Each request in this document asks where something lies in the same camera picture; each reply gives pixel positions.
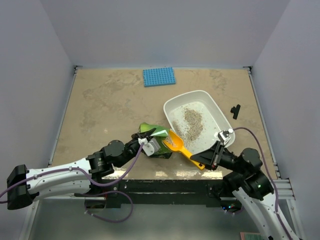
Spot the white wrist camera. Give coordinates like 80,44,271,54
217,128,235,147
138,138,161,157

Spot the orange plastic scoop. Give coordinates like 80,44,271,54
162,129,205,170

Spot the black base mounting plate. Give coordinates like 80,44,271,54
73,178,241,210

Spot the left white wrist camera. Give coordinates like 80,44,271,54
138,138,161,157

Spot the blue studded plate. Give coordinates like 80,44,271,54
142,67,176,88

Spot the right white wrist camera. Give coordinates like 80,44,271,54
217,128,235,147

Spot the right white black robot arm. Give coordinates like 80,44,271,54
190,141,299,240

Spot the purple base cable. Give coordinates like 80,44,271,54
84,190,135,223
224,204,246,216

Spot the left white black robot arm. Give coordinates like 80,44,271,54
4,128,156,210

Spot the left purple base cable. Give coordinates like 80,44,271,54
84,190,135,223

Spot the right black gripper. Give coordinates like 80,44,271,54
190,140,248,175

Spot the pink green board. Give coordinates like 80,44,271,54
240,232,263,240

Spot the green litter bag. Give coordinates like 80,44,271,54
137,122,173,159

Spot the black bag clip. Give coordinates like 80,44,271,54
230,104,241,120

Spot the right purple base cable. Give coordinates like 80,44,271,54
224,204,246,216

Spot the white litter box tray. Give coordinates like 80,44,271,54
163,90,232,154

